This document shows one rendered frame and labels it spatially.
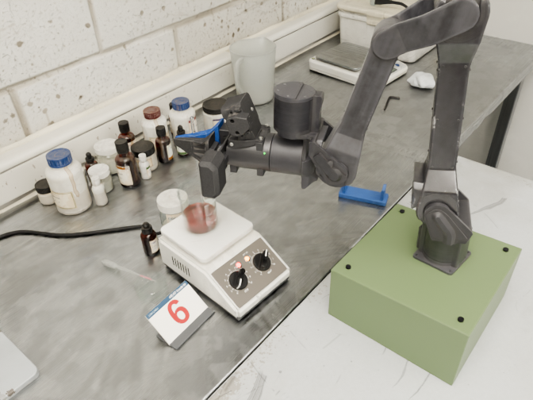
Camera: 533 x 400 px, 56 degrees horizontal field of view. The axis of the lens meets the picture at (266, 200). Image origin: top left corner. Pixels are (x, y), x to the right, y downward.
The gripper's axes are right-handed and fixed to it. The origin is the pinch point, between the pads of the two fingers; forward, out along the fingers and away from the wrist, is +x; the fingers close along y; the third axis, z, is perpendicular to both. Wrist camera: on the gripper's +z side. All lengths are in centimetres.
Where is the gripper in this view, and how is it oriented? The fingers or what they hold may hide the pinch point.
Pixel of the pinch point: (196, 143)
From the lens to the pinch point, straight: 77.4
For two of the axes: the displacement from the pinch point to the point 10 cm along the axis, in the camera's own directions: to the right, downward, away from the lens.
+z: -0.2, -7.9, -6.2
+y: -2.4, 6.0, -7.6
